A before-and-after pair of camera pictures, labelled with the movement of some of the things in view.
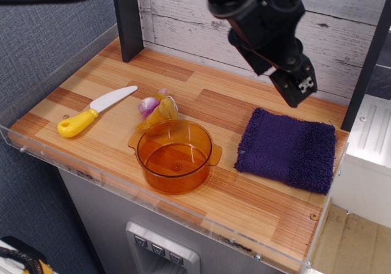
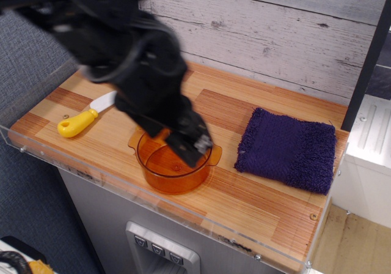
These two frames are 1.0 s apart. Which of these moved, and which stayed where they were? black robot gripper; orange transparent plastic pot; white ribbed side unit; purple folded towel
Moved: black robot gripper
Stayed: orange transparent plastic pot; white ribbed side unit; purple folded towel
